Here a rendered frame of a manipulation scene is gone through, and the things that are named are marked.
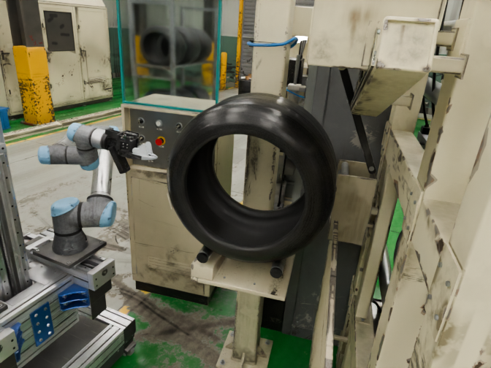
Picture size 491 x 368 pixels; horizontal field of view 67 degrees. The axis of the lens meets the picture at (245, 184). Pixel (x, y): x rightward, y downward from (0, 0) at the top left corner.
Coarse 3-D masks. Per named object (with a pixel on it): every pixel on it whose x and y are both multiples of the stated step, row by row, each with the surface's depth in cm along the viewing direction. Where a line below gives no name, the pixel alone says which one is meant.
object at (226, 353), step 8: (232, 336) 220; (224, 344) 215; (264, 344) 216; (272, 344) 217; (224, 352) 209; (264, 352) 211; (224, 360) 204; (232, 360) 205; (240, 360) 204; (256, 360) 205; (264, 360) 206
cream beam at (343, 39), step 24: (336, 0) 75; (360, 0) 74; (384, 0) 73; (408, 0) 72; (432, 0) 71; (312, 24) 78; (336, 24) 77; (360, 24) 76; (312, 48) 80; (336, 48) 79; (360, 48) 78
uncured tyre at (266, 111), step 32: (256, 96) 126; (192, 128) 122; (224, 128) 117; (256, 128) 114; (288, 128) 114; (320, 128) 129; (192, 160) 152; (320, 160) 116; (192, 192) 151; (224, 192) 160; (320, 192) 117; (192, 224) 133; (224, 224) 156; (256, 224) 158; (288, 224) 153; (320, 224) 124; (256, 256) 132; (288, 256) 133
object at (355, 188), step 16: (352, 176) 144; (368, 176) 162; (336, 192) 148; (352, 192) 146; (368, 192) 145; (336, 208) 151; (352, 208) 149; (368, 208) 147; (352, 224) 151; (352, 240) 154
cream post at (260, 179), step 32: (256, 0) 136; (288, 0) 133; (256, 32) 140; (288, 32) 138; (256, 64) 144; (288, 64) 151; (256, 160) 159; (256, 192) 164; (256, 320) 191; (256, 352) 206
